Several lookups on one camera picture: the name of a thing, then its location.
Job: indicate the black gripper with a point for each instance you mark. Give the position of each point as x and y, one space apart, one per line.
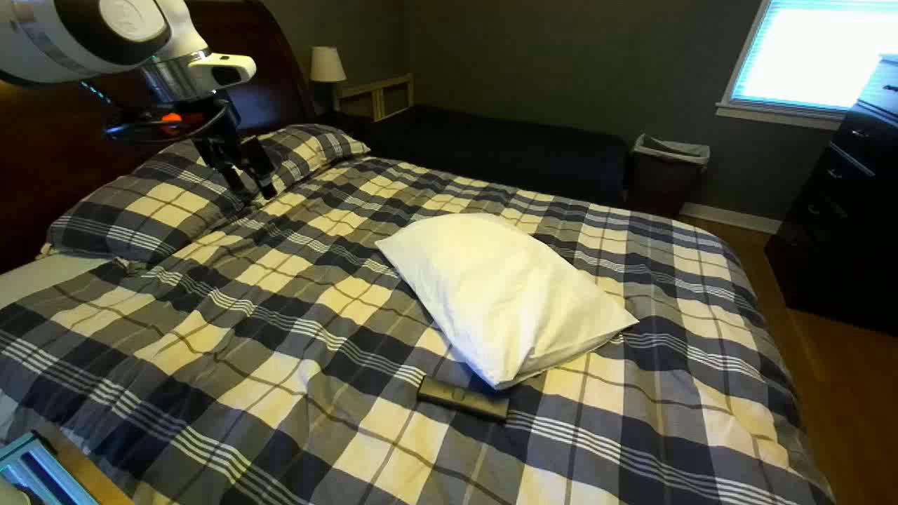
226 149

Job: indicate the white pillow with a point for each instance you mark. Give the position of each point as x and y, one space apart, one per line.
504 302

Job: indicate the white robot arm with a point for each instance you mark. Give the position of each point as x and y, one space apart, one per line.
76 40

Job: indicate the plaid pillow near headboard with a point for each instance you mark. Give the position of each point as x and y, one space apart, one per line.
146 215

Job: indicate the white table lamp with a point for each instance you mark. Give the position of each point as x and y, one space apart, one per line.
325 74

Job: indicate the dark wooden headboard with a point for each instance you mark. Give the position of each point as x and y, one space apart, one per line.
55 148

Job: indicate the plaid bed comforter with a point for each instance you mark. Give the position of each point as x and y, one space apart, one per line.
276 363

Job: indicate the dark low couch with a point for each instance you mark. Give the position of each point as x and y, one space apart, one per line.
513 154

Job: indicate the small dark nightstand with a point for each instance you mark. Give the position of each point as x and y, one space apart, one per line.
662 172

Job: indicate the bright window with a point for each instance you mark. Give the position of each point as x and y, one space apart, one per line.
804 62

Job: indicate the black dresser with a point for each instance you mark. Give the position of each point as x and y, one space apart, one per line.
836 249

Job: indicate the teal frame stand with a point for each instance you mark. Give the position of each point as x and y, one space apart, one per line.
39 475

